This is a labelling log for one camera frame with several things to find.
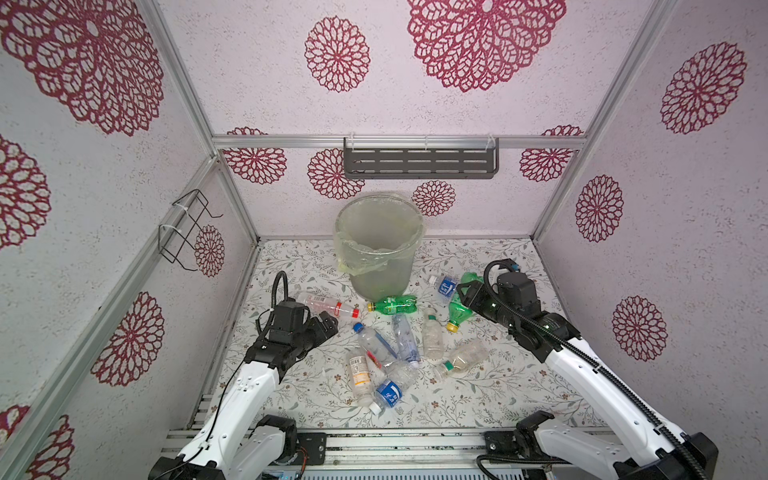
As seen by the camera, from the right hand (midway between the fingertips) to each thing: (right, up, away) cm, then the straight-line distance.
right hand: (460, 287), depth 76 cm
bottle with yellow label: (-26, -25, +6) cm, 36 cm away
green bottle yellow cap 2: (-16, -7, +19) cm, 26 cm away
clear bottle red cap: (-39, -7, +21) cm, 45 cm away
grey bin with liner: (-22, +15, +26) cm, 37 cm away
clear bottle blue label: (+1, -1, +24) cm, 24 cm away
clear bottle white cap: (-4, -17, +18) cm, 25 cm away
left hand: (-35, -13, +7) cm, 38 cm away
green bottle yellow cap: (-1, -6, -2) cm, 7 cm away
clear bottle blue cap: (-22, -19, +16) cm, 33 cm away
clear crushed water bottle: (-12, -17, +17) cm, 27 cm away
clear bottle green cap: (+6, -22, +14) cm, 26 cm away
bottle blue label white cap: (-18, -28, +2) cm, 33 cm away
